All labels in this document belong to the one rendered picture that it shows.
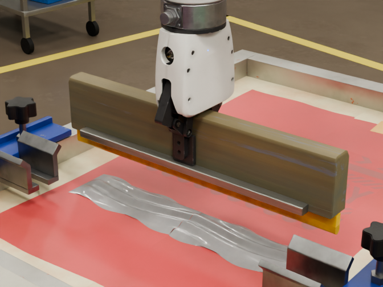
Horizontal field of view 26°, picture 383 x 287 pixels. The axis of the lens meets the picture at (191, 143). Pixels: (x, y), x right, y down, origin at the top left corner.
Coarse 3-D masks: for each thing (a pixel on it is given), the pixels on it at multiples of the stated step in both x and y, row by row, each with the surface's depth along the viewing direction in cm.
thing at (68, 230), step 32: (256, 96) 145; (288, 128) 133; (320, 128) 133; (128, 160) 122; (64, 192) 113; (160, 192) 113; (192, 192) 113; (0, 224) 106; (32, 224) 106; (64, 224) 106; (96, 224) 106; (128, 224) 106; (64, 256) 99; (96, 256) 99; (128, 256) 99
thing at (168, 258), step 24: (360, 120) 136; (336, 144) 127; (360, 144) 127; (216, 216) 107; (240, 216) 107; (264, 216) 107; (360, 216) 107; (168, 240) 102; (288, 240) 102; (312, 240) 102; (336, 240) 102; (360, 240) 102; (144, 264) 97; (168, 264) 97; (192, 264) 97; (216, 264) 97
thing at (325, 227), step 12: (96, 144) 113; (132, 156) 109; (156, 168) 107; (168, 168) 105; (192, 180) 103; (228, 192) 100; (264, 204) 97; (288, 216) 96; (300, 216) 94; (324, 228) 93; (336, 228) 92
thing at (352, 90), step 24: (240, 72) 153; (264, 72) 152; (288, 72) 148; (312, 72) 146; (336, 72) 146; (336, 96) 144; (360, 96) 141; (72, 144) 123; (0, 264) 91; (24, 264) 91
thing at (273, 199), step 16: (112, 144) 107; (128, 144) 106; (160, 160) 102; (192, 176) 100; (208, 176) 98; (224, 176) 98; (240, 192) 96; (256, 192) 94; (272, 192) 94; (288, 208) 92; (304, 208) 91
